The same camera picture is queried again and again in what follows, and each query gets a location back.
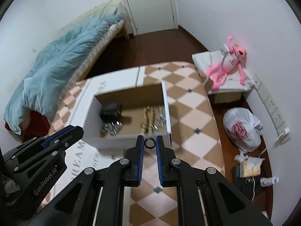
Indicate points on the white plastic bag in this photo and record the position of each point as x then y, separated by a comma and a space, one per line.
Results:
243, 128

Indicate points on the pink panther plush toy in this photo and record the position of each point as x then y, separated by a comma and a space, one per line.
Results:
218, 73

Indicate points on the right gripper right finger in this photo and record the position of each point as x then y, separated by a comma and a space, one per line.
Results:
204, 197

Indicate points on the black pouch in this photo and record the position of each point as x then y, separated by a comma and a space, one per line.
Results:
111, 112

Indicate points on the tissue packet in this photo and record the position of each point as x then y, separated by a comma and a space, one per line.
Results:
251, 167

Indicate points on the checkered printed tablecloth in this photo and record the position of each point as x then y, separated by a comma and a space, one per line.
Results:
194, 133

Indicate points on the white door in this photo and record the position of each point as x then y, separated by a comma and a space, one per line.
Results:
148, 16

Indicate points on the blue duvet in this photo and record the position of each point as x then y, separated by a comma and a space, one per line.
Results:
41, 88

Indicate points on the small white bottle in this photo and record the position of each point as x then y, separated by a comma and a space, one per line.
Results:
266, 182

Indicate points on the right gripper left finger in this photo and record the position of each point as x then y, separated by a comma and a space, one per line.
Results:
95, 197

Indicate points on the wall socket strip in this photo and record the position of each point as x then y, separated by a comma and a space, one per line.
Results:
273, 110

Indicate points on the silver earrings cluster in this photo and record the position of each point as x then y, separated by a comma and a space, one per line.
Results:
160, 119

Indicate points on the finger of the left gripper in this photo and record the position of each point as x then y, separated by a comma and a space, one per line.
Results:
66, 137

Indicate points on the bed with patterned mattress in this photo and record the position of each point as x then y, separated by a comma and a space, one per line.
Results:
38, 122

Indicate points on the white cardboard box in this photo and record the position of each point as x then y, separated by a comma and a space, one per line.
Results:
133, 100

